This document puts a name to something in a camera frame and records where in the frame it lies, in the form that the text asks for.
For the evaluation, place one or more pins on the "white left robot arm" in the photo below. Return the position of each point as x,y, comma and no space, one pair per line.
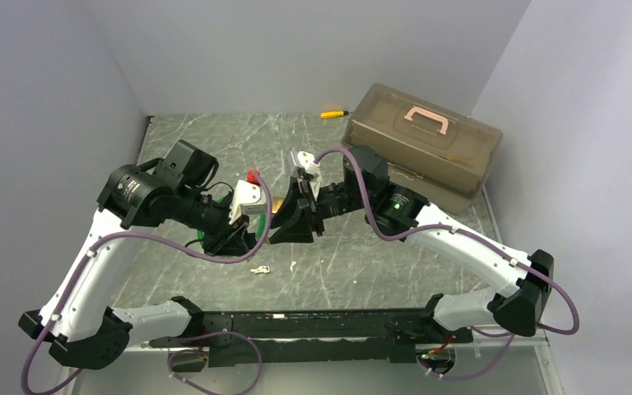
83,331

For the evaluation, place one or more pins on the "translucent brown toolbox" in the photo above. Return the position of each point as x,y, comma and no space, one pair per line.
441,154

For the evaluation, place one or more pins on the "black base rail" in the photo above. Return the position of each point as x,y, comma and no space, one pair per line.
240,337

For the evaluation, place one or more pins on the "yellow screwdriver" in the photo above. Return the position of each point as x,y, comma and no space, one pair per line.
334,114

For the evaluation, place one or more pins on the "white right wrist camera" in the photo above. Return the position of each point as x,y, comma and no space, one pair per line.
302,165

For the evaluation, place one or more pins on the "silver key bunch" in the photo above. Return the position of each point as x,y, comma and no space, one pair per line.
263,269

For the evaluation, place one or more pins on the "brass padlock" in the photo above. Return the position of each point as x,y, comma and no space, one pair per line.
276,204

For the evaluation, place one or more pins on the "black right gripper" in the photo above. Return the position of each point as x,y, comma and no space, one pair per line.
297,227

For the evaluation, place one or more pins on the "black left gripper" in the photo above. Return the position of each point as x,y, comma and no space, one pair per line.
229,239

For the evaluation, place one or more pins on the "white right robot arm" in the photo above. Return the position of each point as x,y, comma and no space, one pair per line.
518,283

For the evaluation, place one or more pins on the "green cable lock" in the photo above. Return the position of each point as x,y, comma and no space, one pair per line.
261,229

